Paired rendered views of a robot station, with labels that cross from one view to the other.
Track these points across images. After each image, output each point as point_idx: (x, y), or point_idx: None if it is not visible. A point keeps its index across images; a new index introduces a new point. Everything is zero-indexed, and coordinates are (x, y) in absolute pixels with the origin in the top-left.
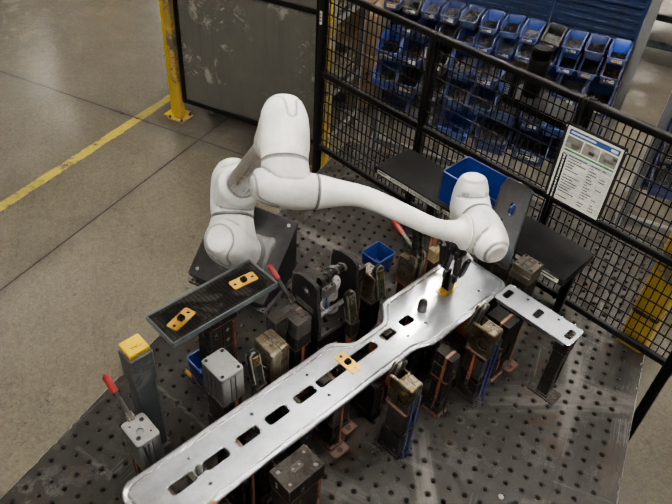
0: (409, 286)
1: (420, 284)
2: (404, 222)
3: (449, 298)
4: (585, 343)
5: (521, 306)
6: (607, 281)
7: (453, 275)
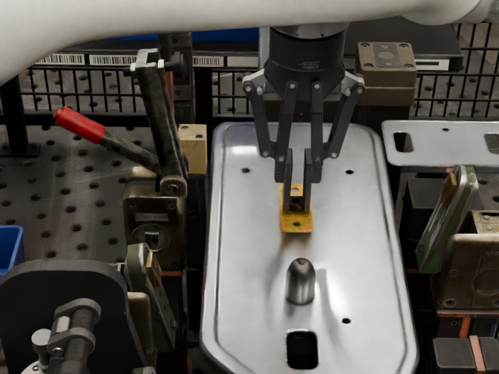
0: (212, 260)
1: (227, 239)
2: (284, 9)
3: (320, 227)
4: (485, 176)
5: (454, 149)
6: (472, 33)
7: (317, 158)
